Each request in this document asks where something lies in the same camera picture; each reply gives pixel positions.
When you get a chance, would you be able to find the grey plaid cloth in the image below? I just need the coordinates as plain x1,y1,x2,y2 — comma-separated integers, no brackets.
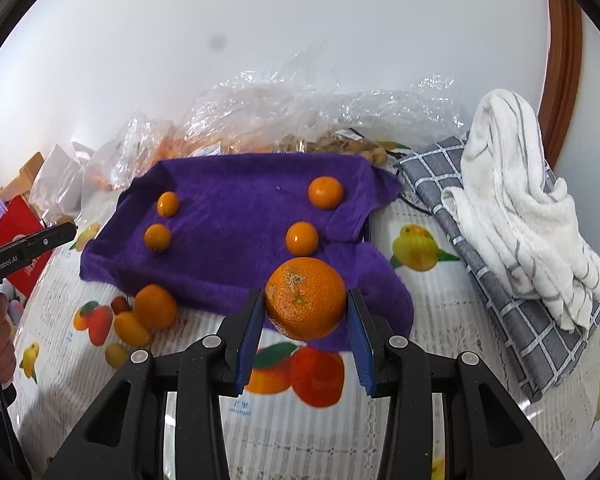
397,132,600,403

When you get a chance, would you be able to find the large mandarin orange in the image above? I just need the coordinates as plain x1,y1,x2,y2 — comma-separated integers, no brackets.
133,283,179,330
265,256,347,341

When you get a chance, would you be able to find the small round orange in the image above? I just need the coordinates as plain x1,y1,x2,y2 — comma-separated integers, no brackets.
157,191,180,218
144,223,172,253

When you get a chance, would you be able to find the fruit print tablecloth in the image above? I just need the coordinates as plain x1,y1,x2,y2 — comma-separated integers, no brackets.
5,180,600,480

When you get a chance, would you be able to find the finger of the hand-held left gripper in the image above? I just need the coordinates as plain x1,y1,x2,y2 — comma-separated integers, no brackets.
17,222,79,262

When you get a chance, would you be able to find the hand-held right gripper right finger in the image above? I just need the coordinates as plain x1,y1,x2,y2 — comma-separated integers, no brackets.
346,287,566,480

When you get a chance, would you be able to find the purple towel covered tray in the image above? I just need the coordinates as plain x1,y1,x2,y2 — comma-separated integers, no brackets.
79,155,415,353

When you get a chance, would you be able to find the yellow-green round fruit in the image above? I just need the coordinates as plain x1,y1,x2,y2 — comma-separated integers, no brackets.
104,343,131,369

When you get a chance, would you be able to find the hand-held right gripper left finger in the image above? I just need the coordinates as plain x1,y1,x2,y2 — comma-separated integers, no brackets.
45,287,266,480

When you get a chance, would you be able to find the clear bag of oranges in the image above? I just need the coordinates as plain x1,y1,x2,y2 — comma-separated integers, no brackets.
87,115,181,191

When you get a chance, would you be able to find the large clear plastic bag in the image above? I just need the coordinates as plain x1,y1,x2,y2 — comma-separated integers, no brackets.
180,55,463,156

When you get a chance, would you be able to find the brown wooden door frame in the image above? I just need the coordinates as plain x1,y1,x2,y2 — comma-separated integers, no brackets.
537,0,583,171

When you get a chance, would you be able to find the bag of brown nuts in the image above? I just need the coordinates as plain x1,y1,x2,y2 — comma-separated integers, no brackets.
280,127,396,166

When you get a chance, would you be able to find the red paper bag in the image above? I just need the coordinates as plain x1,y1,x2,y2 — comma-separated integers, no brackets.
0,195,51,296

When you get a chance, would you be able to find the oval yellow kumquat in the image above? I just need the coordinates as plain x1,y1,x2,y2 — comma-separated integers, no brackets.
113,311,153,348

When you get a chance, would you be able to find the white striped towel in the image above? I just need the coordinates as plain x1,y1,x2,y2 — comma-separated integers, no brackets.
440,89,600,332

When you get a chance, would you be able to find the white plastic bag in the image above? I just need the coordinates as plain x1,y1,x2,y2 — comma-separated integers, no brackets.
30,144,88,216

